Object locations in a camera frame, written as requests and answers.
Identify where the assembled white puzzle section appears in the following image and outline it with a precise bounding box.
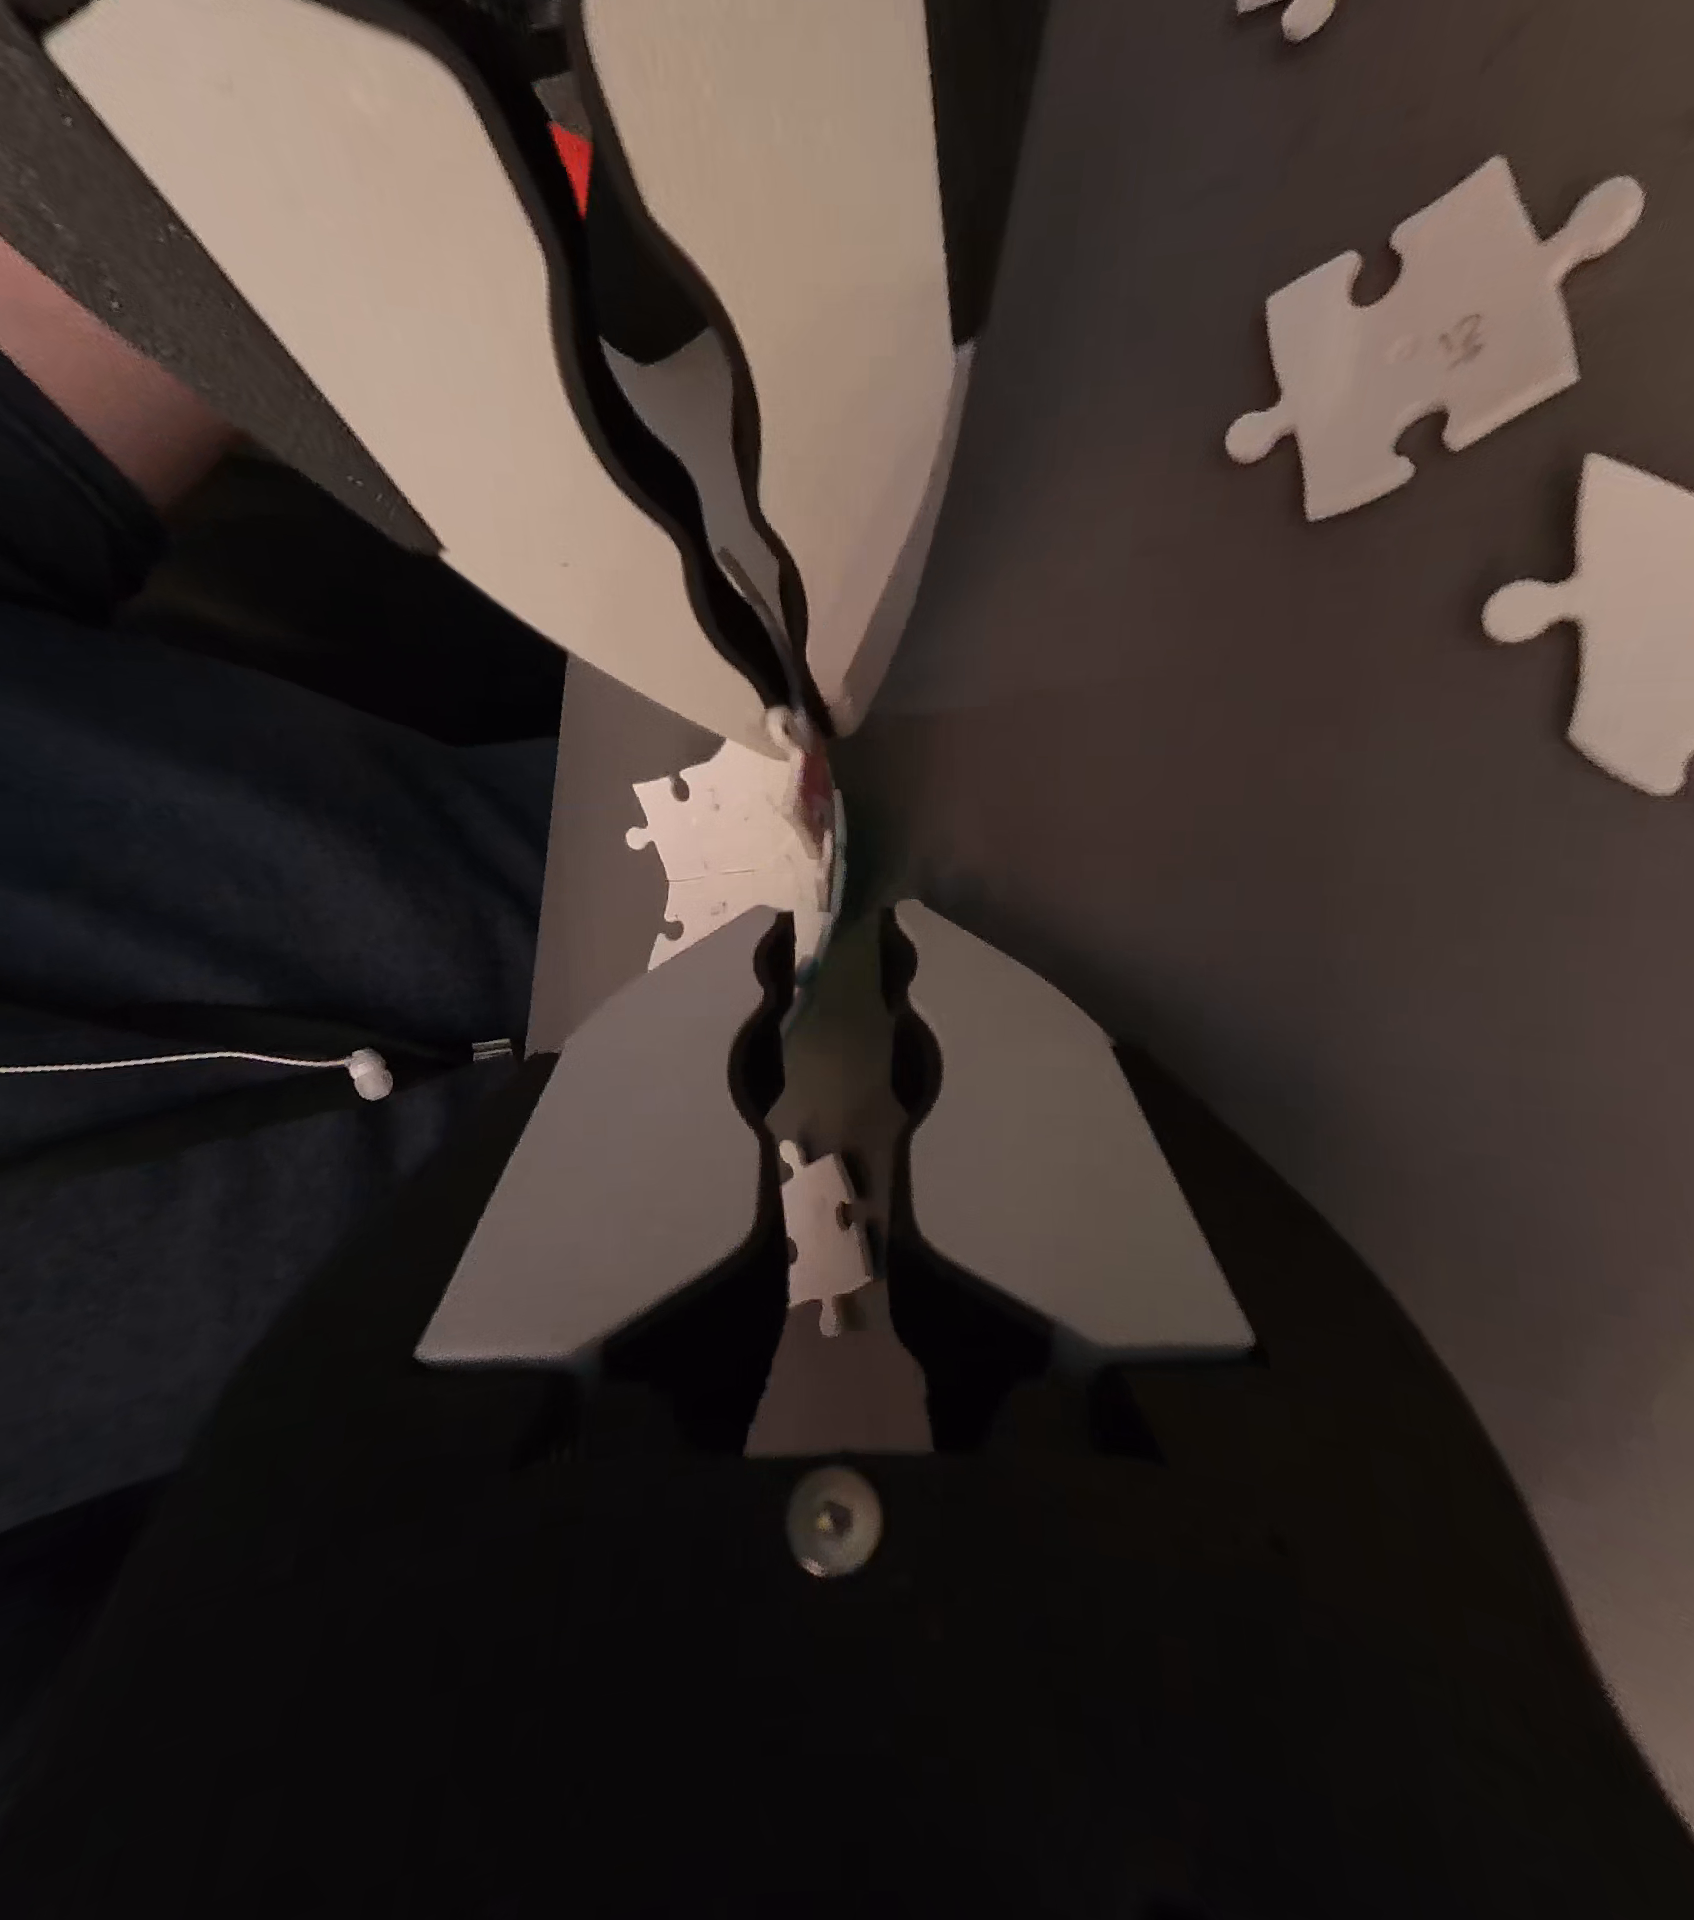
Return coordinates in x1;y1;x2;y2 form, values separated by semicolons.
622;723;857;968

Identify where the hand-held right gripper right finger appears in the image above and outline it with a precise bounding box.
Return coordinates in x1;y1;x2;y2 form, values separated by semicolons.
875;903;1262;1377

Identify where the white puzzle piece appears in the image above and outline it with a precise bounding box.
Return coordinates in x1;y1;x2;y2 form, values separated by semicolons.
776;1140;883;1337

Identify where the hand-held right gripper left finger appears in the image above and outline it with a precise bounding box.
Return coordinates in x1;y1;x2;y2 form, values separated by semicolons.
418;912;801;1377

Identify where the scattered loose puzzle pieces group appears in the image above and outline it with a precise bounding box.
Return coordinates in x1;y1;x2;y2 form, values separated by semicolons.
1226;0;1694;876

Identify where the white drawstring cord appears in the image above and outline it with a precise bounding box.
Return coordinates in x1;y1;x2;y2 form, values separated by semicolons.
0;1045;390;1108

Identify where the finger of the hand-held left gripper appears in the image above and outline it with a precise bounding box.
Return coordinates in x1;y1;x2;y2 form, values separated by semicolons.
40;0;816;755
580;0;971;740

